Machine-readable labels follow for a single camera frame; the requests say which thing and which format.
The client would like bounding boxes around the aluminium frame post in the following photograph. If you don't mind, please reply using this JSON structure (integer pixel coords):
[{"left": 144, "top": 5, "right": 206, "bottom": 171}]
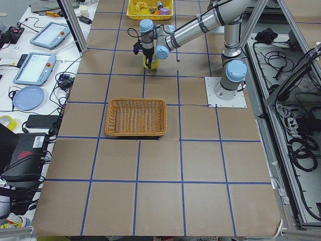
[{"left": 57, "top": 0, "right": 88, "bottom": 53}]

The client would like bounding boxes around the lower teach pendant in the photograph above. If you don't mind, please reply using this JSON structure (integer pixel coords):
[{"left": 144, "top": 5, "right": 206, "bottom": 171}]
[{"left": 13, "top": 52, "right": 56, "bottom": 86}]

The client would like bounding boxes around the small black-capped bottle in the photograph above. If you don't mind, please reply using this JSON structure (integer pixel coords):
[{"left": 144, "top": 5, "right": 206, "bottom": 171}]
[{"left": 157, "top": 1, "right": 164, "bottom": 9}]

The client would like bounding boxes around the brown wicker basket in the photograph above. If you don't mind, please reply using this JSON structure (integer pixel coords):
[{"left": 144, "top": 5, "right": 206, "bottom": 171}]
[{"left": 105, "top": 98, "right": 167, "bottom": 137}]

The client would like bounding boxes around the black power adapter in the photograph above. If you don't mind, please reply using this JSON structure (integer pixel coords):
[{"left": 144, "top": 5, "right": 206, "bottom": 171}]
[{"left": 78, "top": 16, "right": 92, "bottom": 25}]

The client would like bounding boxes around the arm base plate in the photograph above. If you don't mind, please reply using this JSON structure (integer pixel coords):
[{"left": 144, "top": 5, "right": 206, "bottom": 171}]
[{"left": 205, "top": 77, "right": 247, "bottom": 108}]

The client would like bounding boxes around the purple foam cube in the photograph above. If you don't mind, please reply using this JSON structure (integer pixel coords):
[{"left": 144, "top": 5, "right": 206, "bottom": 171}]
[{"left": 159, "top": 8, "right": 170, "bottom": 15}]

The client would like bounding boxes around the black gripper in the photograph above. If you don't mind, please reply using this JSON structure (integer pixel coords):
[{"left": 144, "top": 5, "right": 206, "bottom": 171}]
[{"left": 142, "top": 47, "right": 153, "bottom": 69}]

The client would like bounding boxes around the toy croissant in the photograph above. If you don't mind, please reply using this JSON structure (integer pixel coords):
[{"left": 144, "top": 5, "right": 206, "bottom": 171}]
[{"left": 134, "top": 2, "right": 148, "bottom": 11}]

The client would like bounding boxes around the black laptop computer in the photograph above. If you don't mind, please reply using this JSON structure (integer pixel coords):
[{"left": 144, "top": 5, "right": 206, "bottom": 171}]
[{"left": 1, "top": 125, "right": 49, "bottom": 182}]

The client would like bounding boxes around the black cloth bundle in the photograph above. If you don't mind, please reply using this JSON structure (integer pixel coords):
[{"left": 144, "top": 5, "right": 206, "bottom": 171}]
[{"left": 254, "top": 28, "right": 278, "bottom": 44}]

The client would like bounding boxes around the yellow plastic basket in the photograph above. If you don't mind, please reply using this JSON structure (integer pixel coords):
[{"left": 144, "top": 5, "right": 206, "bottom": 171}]
[{"left": 126, "top": 0, "right": 174, "bottom": 21}]

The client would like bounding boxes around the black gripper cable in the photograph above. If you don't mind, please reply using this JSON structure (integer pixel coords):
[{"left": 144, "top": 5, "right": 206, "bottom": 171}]
[{"left": 127, "top": 25, "right": 157, "bottom": 55}]

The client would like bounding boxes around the upper teach pendant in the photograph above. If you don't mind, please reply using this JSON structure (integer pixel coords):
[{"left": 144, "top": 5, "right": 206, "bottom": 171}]
[{"left": 30, "top": 22, "right": 71, "bottom": 50}]

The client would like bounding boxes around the black flat power brick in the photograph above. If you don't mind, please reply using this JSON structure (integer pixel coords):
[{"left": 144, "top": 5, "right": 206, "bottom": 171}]
[{"left": 26, "top": 114, "right": 58, "bottom": 129}]

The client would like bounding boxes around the teach pendant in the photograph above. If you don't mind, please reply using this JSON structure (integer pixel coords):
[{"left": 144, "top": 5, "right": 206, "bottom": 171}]
[
  {"left": 30, "top": 22, "right": 71, "bottom": 50},
  {"left": 13, "top": 52, "right": 56, "bottom": 86}
]

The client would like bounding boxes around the small brown toy animal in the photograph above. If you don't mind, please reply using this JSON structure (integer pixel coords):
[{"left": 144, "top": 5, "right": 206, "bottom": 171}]
[{"left": 149, "top": 7, "right": 157, "bottom": 14}]

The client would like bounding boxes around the spare yellow tape roll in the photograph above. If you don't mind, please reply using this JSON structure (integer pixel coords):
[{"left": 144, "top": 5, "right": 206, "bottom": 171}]
[{"left": 0, "top": 115, "right": 17, "bottom": 131}]

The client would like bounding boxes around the blue plate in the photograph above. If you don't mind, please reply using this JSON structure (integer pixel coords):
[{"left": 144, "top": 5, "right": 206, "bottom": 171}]
[{"left": 13, "top": 86, "right": 45, "bottom": 110}]

